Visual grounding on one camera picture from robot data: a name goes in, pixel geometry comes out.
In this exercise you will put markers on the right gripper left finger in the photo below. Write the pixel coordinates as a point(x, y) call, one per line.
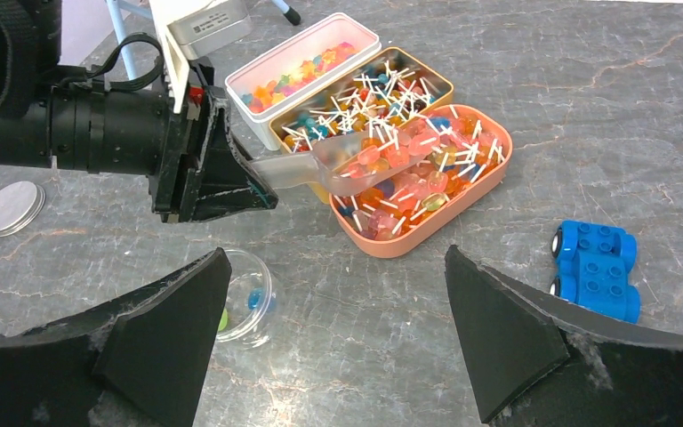
point(151, 347)

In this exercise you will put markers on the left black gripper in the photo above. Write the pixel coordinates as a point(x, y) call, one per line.
point(203, 172)

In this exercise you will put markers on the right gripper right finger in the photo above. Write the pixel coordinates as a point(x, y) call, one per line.
point(534, 359)

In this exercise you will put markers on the green lollipop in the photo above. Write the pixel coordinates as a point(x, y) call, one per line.
point(224, 321)

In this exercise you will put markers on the blue lollipop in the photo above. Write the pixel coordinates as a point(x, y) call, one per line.
point(257, 297)

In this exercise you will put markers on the clear plastic scoop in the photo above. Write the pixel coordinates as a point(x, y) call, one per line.
point(348, 164)

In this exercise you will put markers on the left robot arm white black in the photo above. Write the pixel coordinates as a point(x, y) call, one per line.
point(74, 118)

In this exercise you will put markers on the white tin of gummies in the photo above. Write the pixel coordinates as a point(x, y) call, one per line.
point(289, 73)

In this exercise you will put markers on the blue toy brick car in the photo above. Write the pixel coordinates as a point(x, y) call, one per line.
point(593, 263)

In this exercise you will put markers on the yellow tin of lollipops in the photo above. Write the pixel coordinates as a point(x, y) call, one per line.
point(390, 89)

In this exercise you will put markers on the light blue tripod stand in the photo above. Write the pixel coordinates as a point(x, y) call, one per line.
point(115, 9)

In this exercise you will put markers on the pink tin of lollipops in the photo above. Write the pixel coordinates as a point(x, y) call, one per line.
point(470, 155)

